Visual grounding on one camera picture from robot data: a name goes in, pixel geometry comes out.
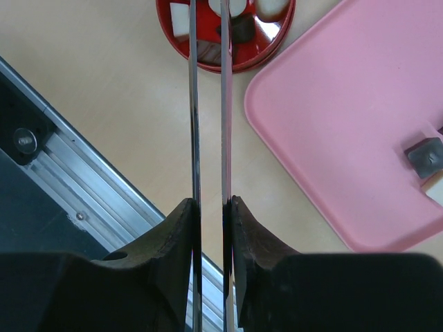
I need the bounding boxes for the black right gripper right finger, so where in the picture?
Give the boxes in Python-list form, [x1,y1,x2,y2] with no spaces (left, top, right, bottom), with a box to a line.
[231,196,442,331]

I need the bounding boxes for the dark square chocolate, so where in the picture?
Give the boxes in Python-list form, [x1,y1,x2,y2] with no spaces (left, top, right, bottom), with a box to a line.
[404,137,442,179]

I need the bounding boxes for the metal serving tongs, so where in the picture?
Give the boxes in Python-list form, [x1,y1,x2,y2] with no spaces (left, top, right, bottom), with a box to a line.
[188,1,235,331]

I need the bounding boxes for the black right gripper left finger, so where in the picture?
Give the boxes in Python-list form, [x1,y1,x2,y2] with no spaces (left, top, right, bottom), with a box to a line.
[1,199,195,331]

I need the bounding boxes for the white square chocolate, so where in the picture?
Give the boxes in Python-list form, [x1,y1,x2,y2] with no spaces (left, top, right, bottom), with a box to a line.
[424,179,443,205]

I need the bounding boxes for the pink plastic tray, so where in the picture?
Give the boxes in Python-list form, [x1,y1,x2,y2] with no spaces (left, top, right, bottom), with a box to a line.
[244,1,442,252]

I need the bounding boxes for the red round tin box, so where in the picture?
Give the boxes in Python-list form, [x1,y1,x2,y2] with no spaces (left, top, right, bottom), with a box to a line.
[156,1,296,73]

